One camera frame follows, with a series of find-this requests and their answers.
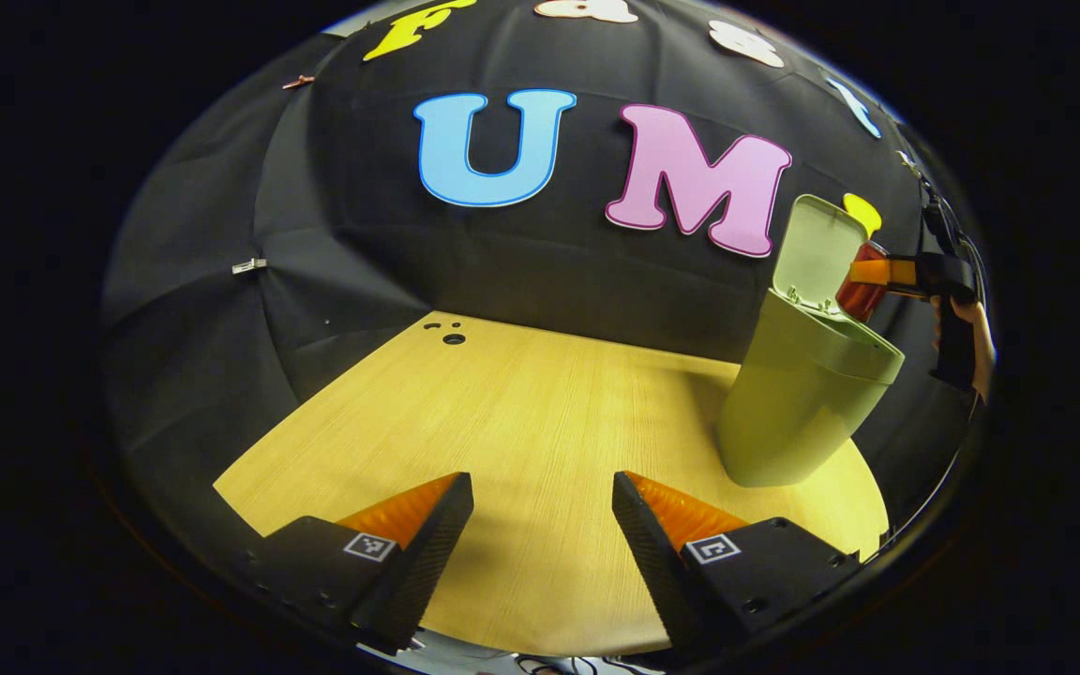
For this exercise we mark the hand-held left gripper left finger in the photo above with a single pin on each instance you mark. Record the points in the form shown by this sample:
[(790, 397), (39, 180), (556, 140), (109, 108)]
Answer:
[(427, 553)]

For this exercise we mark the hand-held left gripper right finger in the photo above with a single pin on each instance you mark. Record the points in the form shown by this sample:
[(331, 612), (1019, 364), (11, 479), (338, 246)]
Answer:
[(657, 562)]

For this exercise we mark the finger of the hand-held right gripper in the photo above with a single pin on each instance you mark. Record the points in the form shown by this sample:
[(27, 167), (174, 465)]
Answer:
[(877, 272)]

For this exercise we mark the red pop can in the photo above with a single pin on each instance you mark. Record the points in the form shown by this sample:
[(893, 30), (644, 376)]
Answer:
[(861, 295)]

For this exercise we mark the pale green garbage bin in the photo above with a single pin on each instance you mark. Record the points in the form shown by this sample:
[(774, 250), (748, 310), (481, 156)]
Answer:
[(802, 403)]

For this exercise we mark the wooden desktop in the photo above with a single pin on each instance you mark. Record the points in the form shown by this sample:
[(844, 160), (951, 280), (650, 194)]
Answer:
[(521, 422)]

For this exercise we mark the black backdrop cloth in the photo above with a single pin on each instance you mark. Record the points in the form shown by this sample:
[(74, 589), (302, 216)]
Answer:
[(502, 262)]

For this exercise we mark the small silver cloth clip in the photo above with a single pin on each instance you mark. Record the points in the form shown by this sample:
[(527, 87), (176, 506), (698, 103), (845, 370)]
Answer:
[(248, 266)]

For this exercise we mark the small red cloth clip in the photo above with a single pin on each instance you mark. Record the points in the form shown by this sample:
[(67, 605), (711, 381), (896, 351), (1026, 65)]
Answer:
[(297, 82)]

